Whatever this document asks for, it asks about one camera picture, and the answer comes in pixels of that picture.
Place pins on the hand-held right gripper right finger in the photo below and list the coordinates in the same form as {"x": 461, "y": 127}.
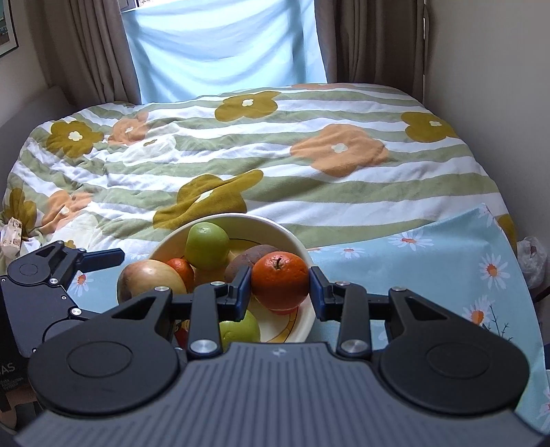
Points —
{"x": 318, "y": 292}

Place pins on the brown kiwi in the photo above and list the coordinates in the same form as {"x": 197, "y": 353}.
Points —
{"x": 253, "y": 255}

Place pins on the brown curtain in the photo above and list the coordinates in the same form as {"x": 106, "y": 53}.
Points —
{"x": 374, "y": 43}
{"x": 94, "y": 51}

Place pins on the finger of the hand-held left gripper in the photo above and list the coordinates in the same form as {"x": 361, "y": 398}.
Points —
{"x": 103, "y": 258}

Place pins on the beige bed headboard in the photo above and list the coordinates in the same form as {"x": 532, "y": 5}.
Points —
{"x": 34, "y": 103}

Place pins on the green apple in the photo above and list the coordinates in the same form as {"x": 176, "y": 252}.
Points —
{"x": 206, "y": 247}
{"x": 240, "y": 329}

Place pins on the striped floral blanket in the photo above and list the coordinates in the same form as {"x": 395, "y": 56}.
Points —
{"x": 300, "y": 193}

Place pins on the light blue curtain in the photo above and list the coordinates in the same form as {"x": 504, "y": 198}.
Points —
{"x": 223, "y": 47}

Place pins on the clear plastic bag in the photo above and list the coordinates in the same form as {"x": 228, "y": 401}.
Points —
{"x": 533, "y": 258}

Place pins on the framed wall picture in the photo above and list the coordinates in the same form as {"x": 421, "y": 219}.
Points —
{"x": 6, "y": 25}

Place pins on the red yellow apple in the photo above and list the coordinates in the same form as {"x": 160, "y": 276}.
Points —
{"x": 146, "y": 277}

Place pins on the orange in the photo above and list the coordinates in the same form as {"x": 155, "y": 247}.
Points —
{"x": 182, "y": 270}
{"x": 279, "y": 281}

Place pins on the cream bowl with yellow print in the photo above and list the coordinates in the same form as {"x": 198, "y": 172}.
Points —
{"x": 253, "y": 225}

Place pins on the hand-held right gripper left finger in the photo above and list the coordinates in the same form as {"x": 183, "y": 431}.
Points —
{"x": 242, "y": 284}

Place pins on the blue daisy print cloth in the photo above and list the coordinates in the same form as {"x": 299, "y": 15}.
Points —
{"x": 429, "y": 275}

